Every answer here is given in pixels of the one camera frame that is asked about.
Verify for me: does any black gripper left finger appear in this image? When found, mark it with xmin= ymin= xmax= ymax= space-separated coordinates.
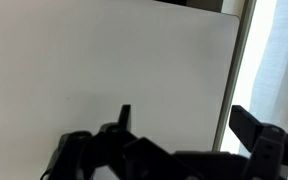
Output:
xmin=43 ymin=104 xmax=185 ymax=180

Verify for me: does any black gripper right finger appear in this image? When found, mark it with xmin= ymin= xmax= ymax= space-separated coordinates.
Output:
xmin=228 ymin=104 xmax=288 ymax=180

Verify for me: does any grey metal frame post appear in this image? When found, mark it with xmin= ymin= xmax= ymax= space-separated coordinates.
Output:
xmin=212 ymin=0 xmax=258 ymax=152

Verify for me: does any white window curtain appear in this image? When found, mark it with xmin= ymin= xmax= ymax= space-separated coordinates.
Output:
xmin=221 ymin=0 xmax=288 ymax=158

